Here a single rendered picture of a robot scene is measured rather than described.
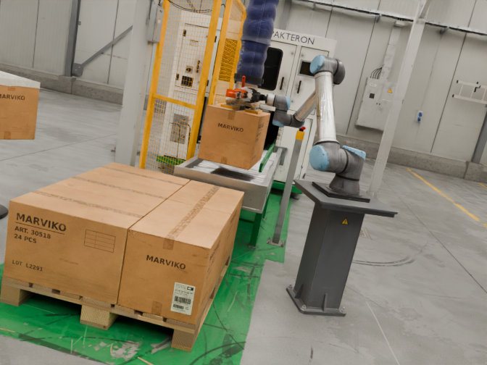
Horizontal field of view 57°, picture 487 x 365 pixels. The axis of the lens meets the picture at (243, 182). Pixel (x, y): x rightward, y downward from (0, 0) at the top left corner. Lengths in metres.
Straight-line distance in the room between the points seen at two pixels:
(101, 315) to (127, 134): 2.16
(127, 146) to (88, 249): 2.05
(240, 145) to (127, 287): 1.46
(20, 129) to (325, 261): 2.20
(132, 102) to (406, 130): 9.17
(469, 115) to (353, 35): 3.55
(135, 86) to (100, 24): 9.17
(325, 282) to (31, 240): 1.70
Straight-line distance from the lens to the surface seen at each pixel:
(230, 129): 3.27
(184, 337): 2.29
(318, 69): 2.87
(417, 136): 12.39
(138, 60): 4.13
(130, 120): 4.16
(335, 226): 2.77
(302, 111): 3.23
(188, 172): 3.31
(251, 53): 3.47
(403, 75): 6.09
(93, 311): 2.39
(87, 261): 2.30
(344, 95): 12.02
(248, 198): 3.26
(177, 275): 2.16
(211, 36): 4.01
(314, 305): 2.95
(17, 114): 3.38
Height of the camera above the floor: 1.31
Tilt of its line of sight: 13 degrees down
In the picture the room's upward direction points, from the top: 12 degrees clockwise
